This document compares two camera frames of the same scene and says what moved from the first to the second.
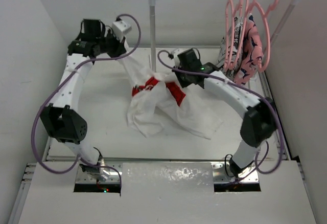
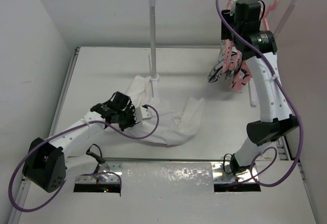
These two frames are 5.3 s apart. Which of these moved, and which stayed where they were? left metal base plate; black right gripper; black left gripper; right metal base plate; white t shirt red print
Moved: white t shirt red print; black left gripper; black right gripper
Stayed: left metal base plate; right metal base plate
